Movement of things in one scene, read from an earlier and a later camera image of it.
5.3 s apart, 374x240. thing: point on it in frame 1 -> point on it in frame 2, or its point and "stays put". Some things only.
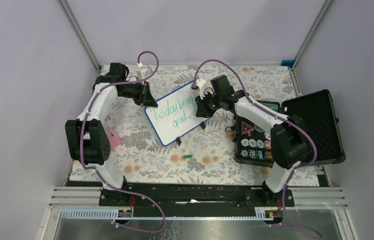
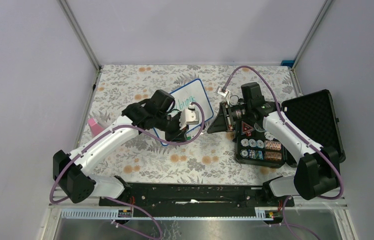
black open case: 253,139 stays put
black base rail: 199,200 stays put
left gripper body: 139,95 -> 172,128
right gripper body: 211,103 -> 235,113
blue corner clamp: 287,63 stays put
